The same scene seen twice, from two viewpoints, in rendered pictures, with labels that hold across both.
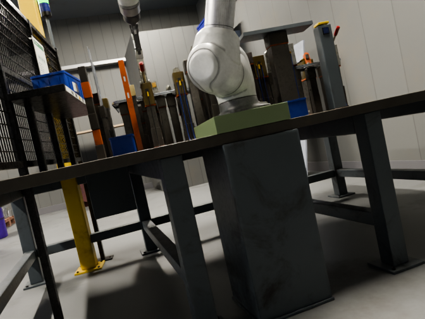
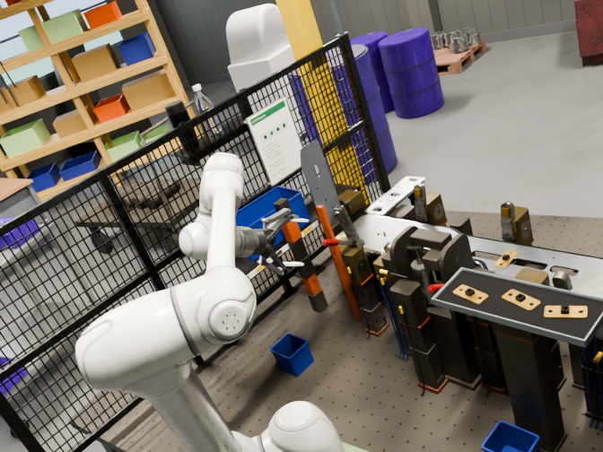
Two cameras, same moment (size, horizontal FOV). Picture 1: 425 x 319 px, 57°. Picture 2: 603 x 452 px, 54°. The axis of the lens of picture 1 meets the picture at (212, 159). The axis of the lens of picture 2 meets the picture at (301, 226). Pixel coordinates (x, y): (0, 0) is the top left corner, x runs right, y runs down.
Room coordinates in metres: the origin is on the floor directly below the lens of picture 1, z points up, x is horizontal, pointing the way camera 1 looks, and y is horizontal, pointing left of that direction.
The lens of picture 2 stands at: (1.19, -1.21, 2.05)
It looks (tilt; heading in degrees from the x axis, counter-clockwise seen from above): 26 degrees down; 63
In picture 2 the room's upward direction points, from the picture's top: 20 degrees counter-clockwise
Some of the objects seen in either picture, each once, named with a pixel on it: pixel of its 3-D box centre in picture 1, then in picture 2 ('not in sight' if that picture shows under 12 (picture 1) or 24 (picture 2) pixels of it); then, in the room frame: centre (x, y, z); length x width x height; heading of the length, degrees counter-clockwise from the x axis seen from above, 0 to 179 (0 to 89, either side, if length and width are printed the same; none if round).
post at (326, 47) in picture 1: (329, 68); not in sight; (2.06, -0.71, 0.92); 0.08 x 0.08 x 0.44; 8
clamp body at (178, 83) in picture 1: (184, 107); (397, 308); (2.08, 0.08, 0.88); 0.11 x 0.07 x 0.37; 8
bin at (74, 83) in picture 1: (60, 91); (266, 221); (2.03, 0.69, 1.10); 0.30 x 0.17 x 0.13; 3
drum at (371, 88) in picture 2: not in sight; (343, 117); (3.94, 2.73, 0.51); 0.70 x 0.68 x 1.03; 107
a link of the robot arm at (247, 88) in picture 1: (230, 73); (303, 445); (1.53, -0.14, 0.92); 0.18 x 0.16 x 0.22; 159
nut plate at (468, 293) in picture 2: not in sight; (469, 292); (2.00, -0.34, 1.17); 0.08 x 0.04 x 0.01; 87
